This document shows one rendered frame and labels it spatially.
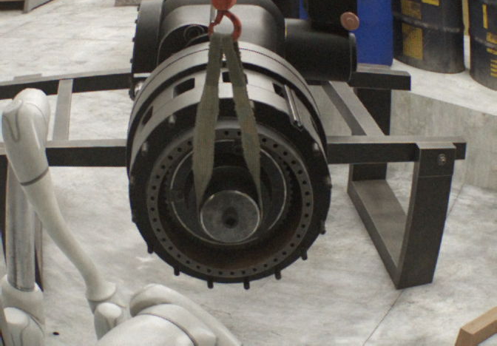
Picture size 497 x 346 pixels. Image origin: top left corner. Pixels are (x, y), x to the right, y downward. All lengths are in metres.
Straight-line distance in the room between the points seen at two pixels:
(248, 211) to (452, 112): 2.71
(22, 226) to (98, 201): 2.52
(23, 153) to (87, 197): 2.82
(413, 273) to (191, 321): 2.65
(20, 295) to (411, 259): 2.08
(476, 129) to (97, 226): 2.05
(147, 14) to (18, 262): 1.83
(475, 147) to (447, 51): 0.78
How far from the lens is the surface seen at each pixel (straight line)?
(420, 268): 4.14
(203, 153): 2.66
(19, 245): 2.45
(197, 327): 1.55
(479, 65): 5.76
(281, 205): 2.84
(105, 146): 3.77
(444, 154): 3.94
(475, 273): 4.31
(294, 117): 2.68
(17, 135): 2.16
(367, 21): 5.47
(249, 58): 3.01
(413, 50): 5.80
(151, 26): 4.01
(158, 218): 2.75
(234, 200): 2.67
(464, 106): 5.24
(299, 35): 4.12
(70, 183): 5.11
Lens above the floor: 1.92
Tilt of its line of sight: 20 degrees down
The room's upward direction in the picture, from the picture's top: 2 degrees clockwise
